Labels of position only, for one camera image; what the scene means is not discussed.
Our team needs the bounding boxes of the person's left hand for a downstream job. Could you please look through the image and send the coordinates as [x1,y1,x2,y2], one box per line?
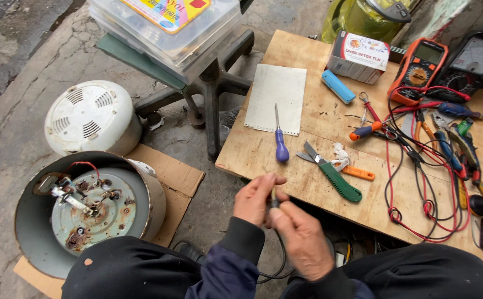
[233,172,290,228]

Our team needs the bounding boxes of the person's right hand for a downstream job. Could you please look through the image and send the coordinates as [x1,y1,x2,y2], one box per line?
[266,200,336,282]

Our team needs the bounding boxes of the black power cable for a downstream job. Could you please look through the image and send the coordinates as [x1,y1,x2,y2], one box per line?
[256,185,294,285]

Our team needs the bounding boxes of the white tissue wad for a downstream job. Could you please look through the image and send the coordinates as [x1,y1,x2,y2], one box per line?
[332,142,351,171]

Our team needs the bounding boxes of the white paper sheet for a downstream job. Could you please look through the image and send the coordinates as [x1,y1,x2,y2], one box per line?
[244,63,308,137]

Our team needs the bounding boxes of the black shoe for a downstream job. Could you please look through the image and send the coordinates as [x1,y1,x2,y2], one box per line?
[172,240,207,265]

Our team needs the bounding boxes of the brown cardboard sheet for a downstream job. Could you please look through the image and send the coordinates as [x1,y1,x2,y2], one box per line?
[13,143,205,299]

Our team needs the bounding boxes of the orange and blue screwdriver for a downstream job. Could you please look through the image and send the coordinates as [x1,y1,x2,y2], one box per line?
[349,120,384,142]

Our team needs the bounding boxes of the metal tweezers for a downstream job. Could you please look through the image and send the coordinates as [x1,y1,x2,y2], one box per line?
[344,107,369,130]

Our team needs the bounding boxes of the black metal stool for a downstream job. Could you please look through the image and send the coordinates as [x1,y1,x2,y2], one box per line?
[134,29,255,162]

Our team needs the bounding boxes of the white and red carton box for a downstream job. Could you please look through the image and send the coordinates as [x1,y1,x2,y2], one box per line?
[326,30,391,85]

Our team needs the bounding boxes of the person's right leg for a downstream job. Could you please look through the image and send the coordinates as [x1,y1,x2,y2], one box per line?
[341,243,483,299]

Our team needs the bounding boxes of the person's leg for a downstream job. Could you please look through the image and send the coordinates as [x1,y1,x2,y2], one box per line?
[341,243,483,299]
[61,235,203,299]

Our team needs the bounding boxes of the person's left leg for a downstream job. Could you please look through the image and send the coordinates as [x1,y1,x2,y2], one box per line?
[61,235,203,299]

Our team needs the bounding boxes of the yellow-green plastic bag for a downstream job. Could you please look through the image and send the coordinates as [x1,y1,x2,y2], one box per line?
[321,0,417,45]

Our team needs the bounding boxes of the grey metal rice cooker body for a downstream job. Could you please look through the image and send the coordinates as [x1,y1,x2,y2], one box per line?
[15,151,167,280]

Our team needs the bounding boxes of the green board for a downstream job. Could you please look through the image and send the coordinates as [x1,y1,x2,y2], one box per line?
[96,33,189,93]

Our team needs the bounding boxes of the clear plastic box colourful label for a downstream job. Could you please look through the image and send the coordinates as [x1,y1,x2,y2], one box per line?
[86,0,245,84]

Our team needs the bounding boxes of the orange digital multimeter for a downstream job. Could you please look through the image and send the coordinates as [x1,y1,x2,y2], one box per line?
[387,37,449,106]

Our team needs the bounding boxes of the white vented cooker base cover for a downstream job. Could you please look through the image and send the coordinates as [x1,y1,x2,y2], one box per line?
[44,80,143,157]

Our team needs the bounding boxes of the grey scale device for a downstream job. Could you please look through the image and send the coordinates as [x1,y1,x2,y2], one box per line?
[364,0,412,23]

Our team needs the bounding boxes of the black analog multimeter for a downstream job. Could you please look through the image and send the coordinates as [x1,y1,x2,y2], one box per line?
[428,31,483,103]

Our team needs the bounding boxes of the purple-blue handled screwdriver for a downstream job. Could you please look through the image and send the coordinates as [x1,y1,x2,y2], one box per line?
[274,103,290,163]

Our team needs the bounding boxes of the green-handled utility knife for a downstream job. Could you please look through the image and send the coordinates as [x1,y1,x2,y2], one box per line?
[303,141,363,203]

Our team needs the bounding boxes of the orange-handled scissors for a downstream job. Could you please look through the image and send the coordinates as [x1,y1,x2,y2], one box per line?
[296,151,376,182]

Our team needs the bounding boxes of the red test lead cable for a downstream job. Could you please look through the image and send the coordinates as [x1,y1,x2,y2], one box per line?
[384,85,473,244]

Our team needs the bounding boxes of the black test lead cable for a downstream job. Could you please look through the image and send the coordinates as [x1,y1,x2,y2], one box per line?
[370,130,464,241]

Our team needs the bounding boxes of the orange-handled pliers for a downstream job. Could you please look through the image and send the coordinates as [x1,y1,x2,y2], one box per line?
[413,108,438,151]

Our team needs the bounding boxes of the blue-handled pliers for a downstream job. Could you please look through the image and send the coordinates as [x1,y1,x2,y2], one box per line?
[430,112,469,180]

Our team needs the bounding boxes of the blue and red handled screwdriver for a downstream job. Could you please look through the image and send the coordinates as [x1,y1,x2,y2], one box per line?
[438,102,483,123]

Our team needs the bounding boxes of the yellow and black handled pliers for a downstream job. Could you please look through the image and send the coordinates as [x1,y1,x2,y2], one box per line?
[448,120,483,199]

